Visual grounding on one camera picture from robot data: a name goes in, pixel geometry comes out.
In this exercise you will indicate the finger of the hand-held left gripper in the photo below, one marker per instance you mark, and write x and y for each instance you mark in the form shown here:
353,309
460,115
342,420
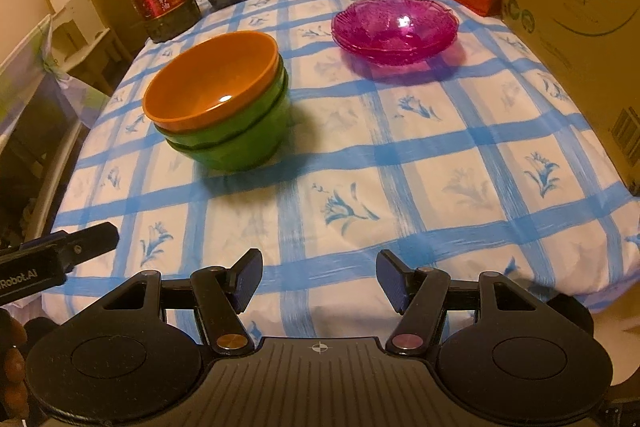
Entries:
90,241

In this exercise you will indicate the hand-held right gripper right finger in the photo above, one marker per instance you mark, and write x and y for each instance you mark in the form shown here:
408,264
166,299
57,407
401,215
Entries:
392,282

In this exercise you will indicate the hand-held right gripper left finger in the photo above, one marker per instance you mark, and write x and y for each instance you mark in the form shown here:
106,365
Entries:
247,282

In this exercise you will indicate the green plastic bowl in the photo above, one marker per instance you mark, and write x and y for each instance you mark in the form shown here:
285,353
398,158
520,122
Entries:
272,94
240,154

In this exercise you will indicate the orange plastic bowl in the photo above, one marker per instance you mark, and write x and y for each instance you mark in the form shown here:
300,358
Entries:
210,82

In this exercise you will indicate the glass tank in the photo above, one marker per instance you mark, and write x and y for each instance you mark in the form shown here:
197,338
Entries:
35,122

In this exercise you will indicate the blue checked tablecloth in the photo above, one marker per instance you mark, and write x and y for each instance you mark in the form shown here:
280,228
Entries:
400,147

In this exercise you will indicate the white wooden chair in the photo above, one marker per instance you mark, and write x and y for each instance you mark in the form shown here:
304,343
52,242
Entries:
75,17

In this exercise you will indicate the brown cardboard box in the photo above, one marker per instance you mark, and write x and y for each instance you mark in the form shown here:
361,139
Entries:
575,7

